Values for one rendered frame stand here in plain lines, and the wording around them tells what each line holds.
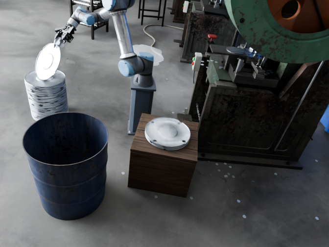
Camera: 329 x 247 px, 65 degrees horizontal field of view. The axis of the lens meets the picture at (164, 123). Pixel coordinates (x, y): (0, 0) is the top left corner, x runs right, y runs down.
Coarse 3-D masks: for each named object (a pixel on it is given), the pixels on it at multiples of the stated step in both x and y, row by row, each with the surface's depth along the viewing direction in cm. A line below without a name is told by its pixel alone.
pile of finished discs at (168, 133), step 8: (152, 120) 172; (160, 120) 174; (168, 120) 175; (176, 120) 176; (152, 128) 166; (160, 128) 166; (168, 128) 167; (176, 128) 169; (184, 128) 170; (152, 136) 160; (160, 136) 161; (168, 136) 161; (176, 136) 163; (184, 136) 164; (152, 144) 157; (160, 144) 155; (168, 144) 156; (176, 144) 157; (184, 144) 158
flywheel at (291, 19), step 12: (276, 0) 126; (288, 0) 126; (300, 0) 126; (312, 0) 126; (324, 0) 126; (276, 12) 130; (300, 12) 130; (312, 12) 130; (324, 12) 130; (288, 24) 133; (300, 24) 133; (312, 24) 133; (324, 24) 133
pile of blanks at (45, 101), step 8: (24, 80) 196; (64, 80) 206; (32, 88) 193; (40, 88) 192; (48, 88) 194; (56, 88) 198; (64, 88) 207; (32, 96) 199; (40, 96) 197; (48, 96) 198; (56, 96) 202; (64, 96) 210; (32, 104) 205; (40, 104) 202; (48, 104) 202; (56, 104) 206; (64, 104) 213; (32, 112) 212; (40, 112) 207; (48, 112) 206; (56, 112) 211
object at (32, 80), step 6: (30, 72) 206; (60, 72) 213; (24, 78) 197; (30, 78) 199; (36, 78) 200; (48, 78) 201; (54, 78) 204; (60, 78) 205; (30, 84) 192; (42, 84) 195; (48, 84) 196; (54, 84) 197
